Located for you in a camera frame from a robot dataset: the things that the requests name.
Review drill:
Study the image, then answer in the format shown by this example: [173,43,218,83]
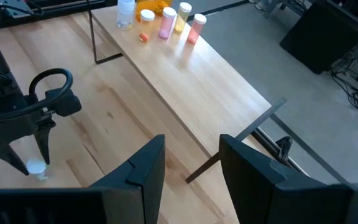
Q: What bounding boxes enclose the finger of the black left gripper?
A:
[34,120,57,166]
[0,144,30,177]

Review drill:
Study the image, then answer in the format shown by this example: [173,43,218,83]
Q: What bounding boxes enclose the large black case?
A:
[279,0,358,75]

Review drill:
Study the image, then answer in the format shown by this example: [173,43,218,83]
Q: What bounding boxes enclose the pink pill bottle white cap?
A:
[186,13,208,45]
[158,6,178,40]

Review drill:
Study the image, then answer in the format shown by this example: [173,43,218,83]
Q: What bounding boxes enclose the person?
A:
[247,0,275,12]

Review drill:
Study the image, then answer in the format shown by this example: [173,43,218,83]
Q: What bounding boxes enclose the black cable hook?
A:
[274,136,294,162]

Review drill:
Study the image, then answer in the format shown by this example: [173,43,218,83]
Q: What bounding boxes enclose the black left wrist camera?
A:
[44,88,83,118]

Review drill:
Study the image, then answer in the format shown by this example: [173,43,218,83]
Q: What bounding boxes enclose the wooden shelf black metal legs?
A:
[86,0,288,184]

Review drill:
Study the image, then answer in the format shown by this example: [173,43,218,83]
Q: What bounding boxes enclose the wide clear pill bottle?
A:
[116,0,136,32]

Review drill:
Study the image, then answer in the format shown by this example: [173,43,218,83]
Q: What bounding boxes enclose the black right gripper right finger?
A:
[218,134,298,224]

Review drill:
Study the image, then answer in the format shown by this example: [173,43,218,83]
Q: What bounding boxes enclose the silver metal bracket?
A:
[0,0,30,13]

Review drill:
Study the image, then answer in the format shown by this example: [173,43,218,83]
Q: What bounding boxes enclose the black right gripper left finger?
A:
[88,134,167,224]

